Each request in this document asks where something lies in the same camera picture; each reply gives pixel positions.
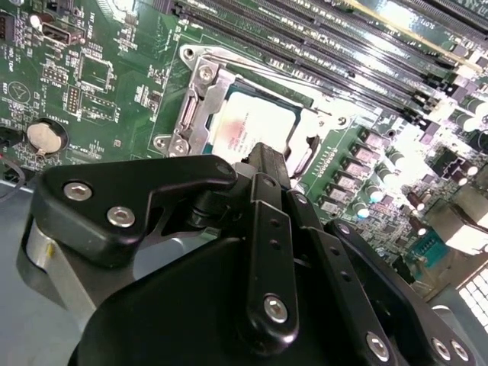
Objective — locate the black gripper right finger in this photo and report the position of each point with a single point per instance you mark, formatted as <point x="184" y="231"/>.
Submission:
<point x="381" y="289"/>

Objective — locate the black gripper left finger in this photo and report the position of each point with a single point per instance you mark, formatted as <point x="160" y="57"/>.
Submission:
<point x="95" y="181"/>

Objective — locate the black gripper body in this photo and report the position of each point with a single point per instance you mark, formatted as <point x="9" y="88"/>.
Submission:
<point x="179" y="312"/>

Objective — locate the metal socket cover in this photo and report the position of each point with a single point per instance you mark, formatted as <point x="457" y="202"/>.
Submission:
<point x="212" y="95"/>

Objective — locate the silver CPU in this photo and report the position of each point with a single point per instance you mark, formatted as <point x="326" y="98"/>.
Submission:
<point x="259" y="122"/>

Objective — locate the socket locking lever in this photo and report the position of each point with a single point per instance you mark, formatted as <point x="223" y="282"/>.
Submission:
<point x="236" y="64"/>

